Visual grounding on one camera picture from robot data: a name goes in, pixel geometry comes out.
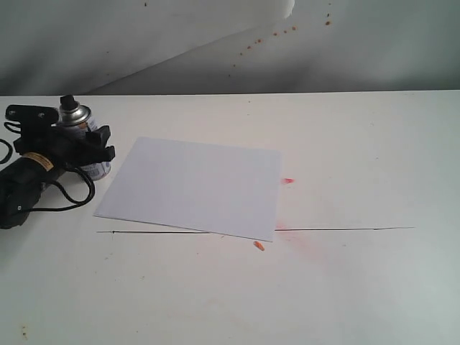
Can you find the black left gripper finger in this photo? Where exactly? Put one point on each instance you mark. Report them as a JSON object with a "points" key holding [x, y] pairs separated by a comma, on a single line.
{"points": [[93, 148], [32, 122]]}

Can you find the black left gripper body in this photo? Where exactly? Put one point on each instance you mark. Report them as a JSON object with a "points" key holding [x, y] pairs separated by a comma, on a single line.
{"points": [[38, 167]]}

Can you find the silver spray paint can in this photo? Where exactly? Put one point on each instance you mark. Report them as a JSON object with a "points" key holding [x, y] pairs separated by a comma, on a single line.
{"points": [[77, 119]]}

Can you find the white backdrop sheet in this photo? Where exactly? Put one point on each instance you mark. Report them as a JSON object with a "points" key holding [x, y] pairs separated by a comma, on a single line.
{"points": [[62, 47]]}

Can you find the white paper sheet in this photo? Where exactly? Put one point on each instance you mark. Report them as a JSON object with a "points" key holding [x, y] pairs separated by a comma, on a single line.
{"points": [[203, 187]]}

